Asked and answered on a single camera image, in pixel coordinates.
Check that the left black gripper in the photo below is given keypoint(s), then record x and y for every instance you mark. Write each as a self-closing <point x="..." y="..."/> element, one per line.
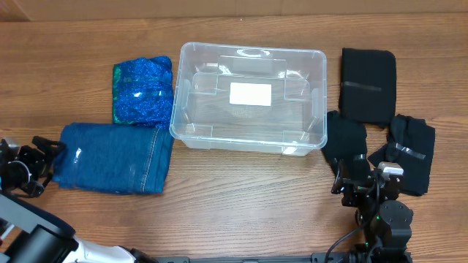
<point x="28" y="155"/>

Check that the white label in bin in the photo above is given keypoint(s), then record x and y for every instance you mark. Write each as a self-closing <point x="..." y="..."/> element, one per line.
<point x="250" y="94"/>

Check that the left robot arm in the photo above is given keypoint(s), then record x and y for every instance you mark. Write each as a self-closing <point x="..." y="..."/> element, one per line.
<point x="43" y="237"/>

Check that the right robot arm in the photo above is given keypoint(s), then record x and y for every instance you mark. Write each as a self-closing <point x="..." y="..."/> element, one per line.
<point x="384" y="221"/>

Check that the blue sequin garment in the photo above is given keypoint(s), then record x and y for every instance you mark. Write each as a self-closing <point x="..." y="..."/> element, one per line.
<point x="142" y="92"/>

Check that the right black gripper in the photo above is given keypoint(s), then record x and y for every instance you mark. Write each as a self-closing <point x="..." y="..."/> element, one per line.
<point x="360" y="184"/>

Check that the blue denim jeans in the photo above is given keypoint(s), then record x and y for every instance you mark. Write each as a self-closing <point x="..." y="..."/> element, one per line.
<point x="113" y="159"/>

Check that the black folded garment top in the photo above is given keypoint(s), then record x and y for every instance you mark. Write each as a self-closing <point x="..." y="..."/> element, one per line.
<point x="368" y="86"/>

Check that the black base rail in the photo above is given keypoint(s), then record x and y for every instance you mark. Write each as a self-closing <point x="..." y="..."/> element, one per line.
<point x="314" y="258"/>

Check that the black folded garment right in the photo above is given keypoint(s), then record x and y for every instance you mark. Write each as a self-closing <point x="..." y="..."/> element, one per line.
<point x="410" y="145"/>

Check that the black folded garment middle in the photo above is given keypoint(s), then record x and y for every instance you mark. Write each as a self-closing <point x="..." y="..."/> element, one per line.
<point x="347" y="143"/>

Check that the clear plastic storage bin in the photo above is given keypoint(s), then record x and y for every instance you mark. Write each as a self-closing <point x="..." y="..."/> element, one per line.
<point x="294" y="125"/>

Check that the black folded garment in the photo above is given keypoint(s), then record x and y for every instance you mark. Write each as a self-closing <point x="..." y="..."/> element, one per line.
<point x="347" y="143"/>
<point x="368" y="86"/>
<point x="410" y="145"/>

